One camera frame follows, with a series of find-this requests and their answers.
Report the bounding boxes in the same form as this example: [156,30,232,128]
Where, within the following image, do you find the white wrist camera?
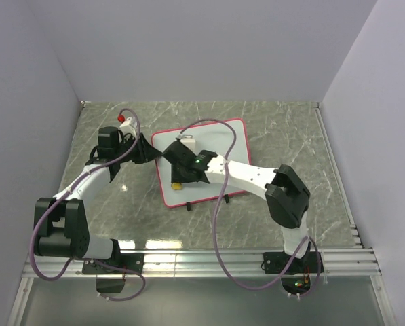
[117,115,138,138]
[176,134,196,150]

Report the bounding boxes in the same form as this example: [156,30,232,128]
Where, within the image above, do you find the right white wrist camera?
[176,134,196,150]

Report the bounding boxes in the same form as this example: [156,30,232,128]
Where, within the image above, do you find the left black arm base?
[81,253,144,295]

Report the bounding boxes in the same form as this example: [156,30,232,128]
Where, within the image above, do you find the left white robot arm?
[29,126,161,273]

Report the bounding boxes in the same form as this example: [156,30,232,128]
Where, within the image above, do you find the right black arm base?
[261,251,324,297]

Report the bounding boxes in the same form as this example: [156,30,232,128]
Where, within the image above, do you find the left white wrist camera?
[117,115,138,138]

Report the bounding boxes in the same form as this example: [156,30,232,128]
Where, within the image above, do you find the aluminium mounting rail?
[7,245,381,325]

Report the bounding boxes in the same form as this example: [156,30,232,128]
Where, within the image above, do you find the yellow bone shaped eraser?
[171,183,182,190]

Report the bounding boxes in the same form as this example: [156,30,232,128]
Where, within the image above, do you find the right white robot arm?
[163,140,311,272]

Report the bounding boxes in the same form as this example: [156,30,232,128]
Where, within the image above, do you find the pink framed whiteboard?
[150,117,252,209]

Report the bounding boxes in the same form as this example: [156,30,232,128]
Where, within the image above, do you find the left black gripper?
[115,133,162,164]

